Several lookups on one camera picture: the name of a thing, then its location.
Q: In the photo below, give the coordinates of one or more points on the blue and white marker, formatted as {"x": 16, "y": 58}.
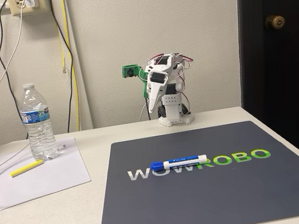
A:
{"x": 185, "y": 162}

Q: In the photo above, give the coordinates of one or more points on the green mounted camera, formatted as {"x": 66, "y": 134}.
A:
{"x": 128, "y": 71}

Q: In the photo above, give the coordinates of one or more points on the clear plastic water bottle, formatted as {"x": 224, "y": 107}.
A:
{"x": 39, "y": 128}

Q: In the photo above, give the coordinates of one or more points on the white paper sheet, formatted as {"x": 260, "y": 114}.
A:
{"x": 44, "y": 181}

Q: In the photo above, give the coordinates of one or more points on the brass door knob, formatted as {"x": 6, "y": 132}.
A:
{"x": 274, "y": 22}

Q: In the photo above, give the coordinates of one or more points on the yellow highlighter pen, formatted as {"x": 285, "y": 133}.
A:
{"x": 27, "y": 168}

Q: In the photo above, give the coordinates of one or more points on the dark door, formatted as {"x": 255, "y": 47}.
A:
{"x": 283, "y": 83}

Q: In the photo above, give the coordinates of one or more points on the beige wall outlet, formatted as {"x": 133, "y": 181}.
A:
{"x": 17, "y": 9}

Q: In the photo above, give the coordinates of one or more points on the white charger plug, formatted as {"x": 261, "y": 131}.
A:
{"x": 31, "y": 0}

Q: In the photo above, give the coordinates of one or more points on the grey WOWROBO mat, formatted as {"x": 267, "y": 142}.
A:
{"x": 207, "y": 199}

